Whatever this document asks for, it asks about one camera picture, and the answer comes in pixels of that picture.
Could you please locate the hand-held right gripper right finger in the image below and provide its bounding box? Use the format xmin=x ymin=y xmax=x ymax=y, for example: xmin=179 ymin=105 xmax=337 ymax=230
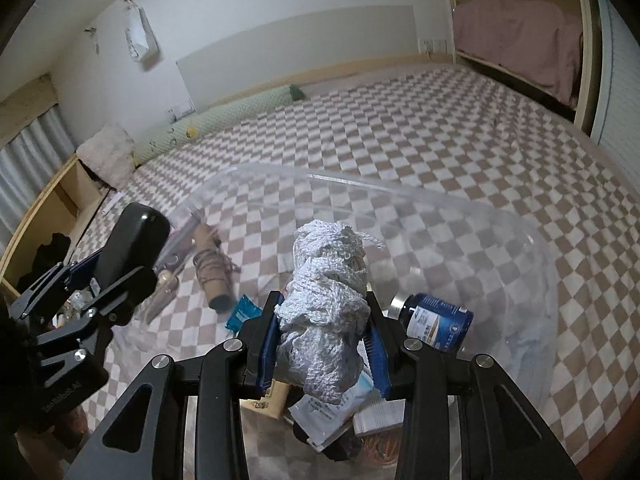
xmin=365 ymin=292 xmax=583 ymax=480

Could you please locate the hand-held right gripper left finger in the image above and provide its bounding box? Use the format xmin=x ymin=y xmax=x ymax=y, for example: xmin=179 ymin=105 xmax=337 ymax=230
xmin=65 ymin=290 xmax=281 ymax=480

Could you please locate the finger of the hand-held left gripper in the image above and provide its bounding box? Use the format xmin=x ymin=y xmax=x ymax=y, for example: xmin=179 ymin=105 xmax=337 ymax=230
xmin=7 ymin=251 xmax=106 ymax=321
xmin=30 ymin=266 xmax=158 ymax=361

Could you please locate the blue bottle with silver cap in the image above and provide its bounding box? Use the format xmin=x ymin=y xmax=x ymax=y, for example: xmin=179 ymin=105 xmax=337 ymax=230
xmin=390 ymin=292 xmax=475 ymax=353

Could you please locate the white yarn bundle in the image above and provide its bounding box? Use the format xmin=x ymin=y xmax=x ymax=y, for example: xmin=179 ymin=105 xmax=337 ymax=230
xmin=275 ymin=219 xmax=386 ymax=406

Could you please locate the clear plastic container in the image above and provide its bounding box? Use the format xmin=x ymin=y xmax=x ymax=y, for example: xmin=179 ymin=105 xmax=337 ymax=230
xmin=107 ymin=162 xmax=563 ymax=480

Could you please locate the small teal sachet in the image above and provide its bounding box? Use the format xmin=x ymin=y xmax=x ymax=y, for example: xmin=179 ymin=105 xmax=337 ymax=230
xmin=225 ymin=294 xmax=263 ymax=333

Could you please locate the white paper stack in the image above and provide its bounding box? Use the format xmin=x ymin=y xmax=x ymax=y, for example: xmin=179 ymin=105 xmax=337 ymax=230
xmin=352 ymin=400 xmax=406 ymax=436

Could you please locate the clear plastic bag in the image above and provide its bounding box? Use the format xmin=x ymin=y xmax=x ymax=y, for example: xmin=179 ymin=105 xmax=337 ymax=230
xmin=145 ymin=210 xmax=221 ymax=321

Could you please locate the white printed packet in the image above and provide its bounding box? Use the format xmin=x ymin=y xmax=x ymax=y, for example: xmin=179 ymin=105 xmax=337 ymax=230
xmin=287 ymin=395 xmax=373 ymax=453

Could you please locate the dark brown item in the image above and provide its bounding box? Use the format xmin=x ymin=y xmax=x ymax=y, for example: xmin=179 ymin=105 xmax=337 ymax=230
xmin=292 ymin=425 xmax=361 ymax=462

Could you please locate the cardboard tube with twine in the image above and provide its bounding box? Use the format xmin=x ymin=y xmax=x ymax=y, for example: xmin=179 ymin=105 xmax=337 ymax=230
xmin=192 ymin=223 xmax=241 ymax=311

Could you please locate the grey curtain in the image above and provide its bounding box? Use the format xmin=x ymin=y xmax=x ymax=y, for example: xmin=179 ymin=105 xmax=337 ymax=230
xmin=0 ymin=105 xmax=76 ymax=233

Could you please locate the fluffy white pillow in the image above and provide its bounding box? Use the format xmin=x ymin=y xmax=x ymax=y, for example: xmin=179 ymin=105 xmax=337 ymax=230
xmin=76 ymin=125 xmax=136 ymax=188

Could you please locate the green patterned bolster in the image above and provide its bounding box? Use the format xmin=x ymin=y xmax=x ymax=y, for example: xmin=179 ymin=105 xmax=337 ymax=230
xmin=135 ymin=87 xmax=301 ymax=166

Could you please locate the checkered blanket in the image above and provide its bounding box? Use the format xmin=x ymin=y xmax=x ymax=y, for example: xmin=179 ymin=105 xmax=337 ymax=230
xmin=50 ymin=62 xmax=640 ymax=480

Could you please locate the hanging white bag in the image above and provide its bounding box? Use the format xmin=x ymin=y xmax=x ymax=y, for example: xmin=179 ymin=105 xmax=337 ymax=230
xmin=124 ymin=2 xmax=161 ymax=63

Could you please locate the pink bedding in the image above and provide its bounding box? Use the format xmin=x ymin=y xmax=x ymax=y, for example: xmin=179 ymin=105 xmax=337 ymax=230
xmin=452 ymin=0 xmax=583 ymax=106

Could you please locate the wooden closet frame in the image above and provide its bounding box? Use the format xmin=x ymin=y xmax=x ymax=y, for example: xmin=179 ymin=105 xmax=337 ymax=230
xmin=445 ymin=0 xmax=608 ymax=138

